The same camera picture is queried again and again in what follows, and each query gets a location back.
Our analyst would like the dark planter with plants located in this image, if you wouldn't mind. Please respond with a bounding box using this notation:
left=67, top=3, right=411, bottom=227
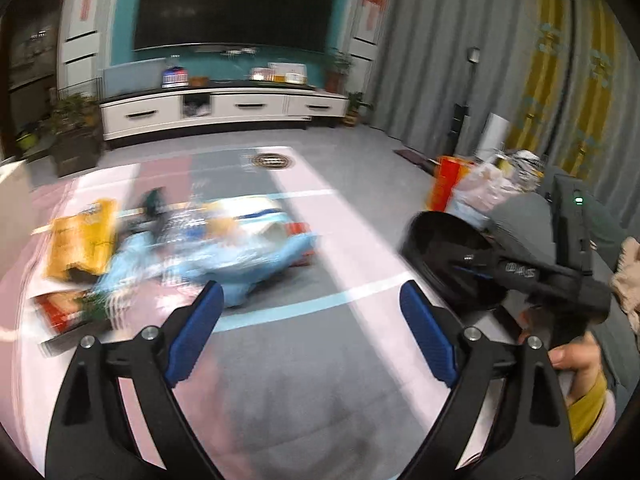
left=48, top=93, right=104, bottom=178

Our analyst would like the red cigarette box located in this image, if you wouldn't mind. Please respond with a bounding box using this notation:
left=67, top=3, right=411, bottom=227
left=285, top=221, right=317, bottom=268

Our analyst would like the yellow patterned curtain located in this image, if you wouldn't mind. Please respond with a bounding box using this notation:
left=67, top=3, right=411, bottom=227
left=504, top=0, right=622, bottom=183

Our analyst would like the red paper shopping bag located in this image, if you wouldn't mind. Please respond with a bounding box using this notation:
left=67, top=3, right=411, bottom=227
left=425, top=156, right=475, bottom=211

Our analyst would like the blue quilted cloth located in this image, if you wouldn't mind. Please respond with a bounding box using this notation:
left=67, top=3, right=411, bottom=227
left=92, top=232, right=290, bottom=308

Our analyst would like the grey curtain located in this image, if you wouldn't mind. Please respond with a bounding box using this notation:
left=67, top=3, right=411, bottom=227
left=368, top=0, right=639, bottom=231

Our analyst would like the person's right hand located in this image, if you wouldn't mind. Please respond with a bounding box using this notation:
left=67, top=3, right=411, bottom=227
left=548, top=330, right=602, bottom=406

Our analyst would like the small potted plant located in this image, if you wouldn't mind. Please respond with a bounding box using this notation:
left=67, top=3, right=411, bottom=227
left=343, top=92, right=374, bottom=127

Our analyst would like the dark green wrapper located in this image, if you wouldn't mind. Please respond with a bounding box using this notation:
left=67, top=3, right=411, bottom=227
left=132, top=188, right=169, bottom=233

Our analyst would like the yellow snack bag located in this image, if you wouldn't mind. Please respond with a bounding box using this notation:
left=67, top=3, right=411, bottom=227
left=44, top=198, right=119, bottom=282

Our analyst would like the blue red box on cabinet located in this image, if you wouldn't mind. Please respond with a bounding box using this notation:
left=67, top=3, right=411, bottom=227
left=162, top=66, right=189, bottom=89

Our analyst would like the pink plastic bag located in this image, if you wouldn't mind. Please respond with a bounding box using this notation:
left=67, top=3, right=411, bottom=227
left=446, top=162, right=520, bottom=230

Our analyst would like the white cylindrical air purifier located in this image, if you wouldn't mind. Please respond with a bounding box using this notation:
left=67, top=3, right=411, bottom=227
left=475, top=113, right=510, bottom=160

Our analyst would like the tall potted plant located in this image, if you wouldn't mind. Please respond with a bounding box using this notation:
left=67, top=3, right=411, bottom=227
left=323, top=49, right=352, bottom=94

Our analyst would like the grey sofa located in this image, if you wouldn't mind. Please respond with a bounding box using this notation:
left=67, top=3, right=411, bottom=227
left=486, top=169, right=639, bottom=396

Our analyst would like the white blue paper cup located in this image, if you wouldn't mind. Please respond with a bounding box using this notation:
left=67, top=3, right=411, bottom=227
left=202, top=195, right=292, bottom=247

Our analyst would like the black round trash bin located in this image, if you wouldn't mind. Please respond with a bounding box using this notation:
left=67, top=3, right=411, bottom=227
left=399, top=210, right=532, bottom=311

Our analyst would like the white card on cabinet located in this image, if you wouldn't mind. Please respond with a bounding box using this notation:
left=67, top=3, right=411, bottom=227
left=268, top=63, right=308, bottom=84

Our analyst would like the black upright vacuum cleaner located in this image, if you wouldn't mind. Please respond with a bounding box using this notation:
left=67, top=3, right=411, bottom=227
left=445, top=47, right=480, bottom=156

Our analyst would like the white tv cabinet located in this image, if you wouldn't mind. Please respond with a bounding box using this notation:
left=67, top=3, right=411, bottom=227
left=101, top=81, right=348, bottom=141

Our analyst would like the large black television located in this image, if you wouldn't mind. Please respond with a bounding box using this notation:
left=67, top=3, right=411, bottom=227
left=134, top=0, right=334, bottom=52

